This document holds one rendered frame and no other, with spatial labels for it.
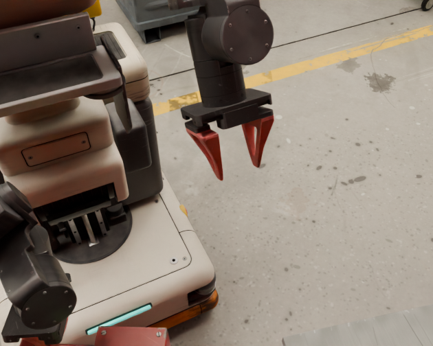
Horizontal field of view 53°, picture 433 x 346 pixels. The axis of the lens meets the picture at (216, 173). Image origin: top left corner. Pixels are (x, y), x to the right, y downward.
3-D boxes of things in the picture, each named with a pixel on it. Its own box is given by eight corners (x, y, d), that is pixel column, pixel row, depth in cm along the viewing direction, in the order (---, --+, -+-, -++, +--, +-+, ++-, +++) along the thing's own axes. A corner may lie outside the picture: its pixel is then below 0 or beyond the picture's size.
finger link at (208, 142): (264, 174, 56) (253, 104, 53) (214, 193, 54) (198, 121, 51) (242, 160, 62) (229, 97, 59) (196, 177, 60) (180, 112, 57)
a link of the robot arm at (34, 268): (3, 175, 48) (-65, 226, 47) (29, 230, 40) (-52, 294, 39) (67, 233, 57) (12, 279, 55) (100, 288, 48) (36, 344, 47)
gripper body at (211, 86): (274, 108, 54) (265, 47, 51) (199, 131, 51) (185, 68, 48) (251, 100, 60) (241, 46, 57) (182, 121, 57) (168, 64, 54)
